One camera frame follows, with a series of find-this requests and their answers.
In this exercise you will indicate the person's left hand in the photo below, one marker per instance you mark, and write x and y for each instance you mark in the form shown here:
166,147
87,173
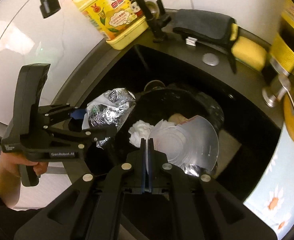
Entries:
10,177

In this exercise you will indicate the black kitchen sink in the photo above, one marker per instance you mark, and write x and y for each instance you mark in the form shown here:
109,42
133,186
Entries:
170,77

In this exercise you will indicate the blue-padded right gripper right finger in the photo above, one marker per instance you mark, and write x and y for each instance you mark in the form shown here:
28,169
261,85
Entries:
202,209

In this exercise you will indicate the chrome soap dispenser pump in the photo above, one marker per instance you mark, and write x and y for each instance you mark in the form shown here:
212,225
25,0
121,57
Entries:
277,89

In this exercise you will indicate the yellow sponge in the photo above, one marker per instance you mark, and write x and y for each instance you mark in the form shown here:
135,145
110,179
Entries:
249,53

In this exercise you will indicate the silver foil insulated bag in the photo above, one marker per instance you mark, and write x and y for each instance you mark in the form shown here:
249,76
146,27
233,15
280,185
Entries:
111,108

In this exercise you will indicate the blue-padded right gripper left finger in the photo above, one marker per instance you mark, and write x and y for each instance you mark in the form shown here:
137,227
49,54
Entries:
91,207

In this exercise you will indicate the black faucet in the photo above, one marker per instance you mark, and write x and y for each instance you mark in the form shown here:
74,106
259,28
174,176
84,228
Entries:
49,7

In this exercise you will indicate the yellow-label dark bottle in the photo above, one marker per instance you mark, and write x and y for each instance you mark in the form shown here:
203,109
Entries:
280,58

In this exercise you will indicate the daisy pattern table cover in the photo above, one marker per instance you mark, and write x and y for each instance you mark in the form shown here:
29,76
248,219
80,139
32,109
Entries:
272,200

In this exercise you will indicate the white tissue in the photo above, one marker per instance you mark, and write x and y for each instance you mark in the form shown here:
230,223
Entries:
139,130

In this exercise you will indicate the yellow dish soap bottle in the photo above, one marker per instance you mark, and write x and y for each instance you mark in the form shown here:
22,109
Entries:
120,22

